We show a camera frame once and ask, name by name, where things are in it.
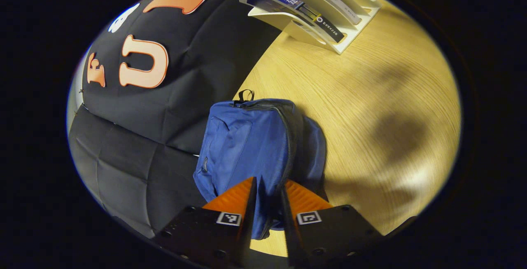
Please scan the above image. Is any blue schoolbag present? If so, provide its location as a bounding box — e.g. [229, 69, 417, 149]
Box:
[193, 89, 328, 241]

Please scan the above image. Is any dark blue cover book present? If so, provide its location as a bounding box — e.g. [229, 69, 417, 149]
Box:
[238, 0, 345, 44]

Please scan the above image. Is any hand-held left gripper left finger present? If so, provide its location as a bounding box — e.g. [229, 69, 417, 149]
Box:
[154, 176, 258, 269]

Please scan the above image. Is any white bookshelf rack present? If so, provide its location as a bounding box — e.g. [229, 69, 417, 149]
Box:
[246, 0, 382, 55]

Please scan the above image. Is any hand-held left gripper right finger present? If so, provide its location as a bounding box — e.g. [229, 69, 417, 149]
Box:
[281, 180, 385, 267]

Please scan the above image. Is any black backdrop cloth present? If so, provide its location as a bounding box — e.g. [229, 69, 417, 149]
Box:
[67, 0, 284, 239]

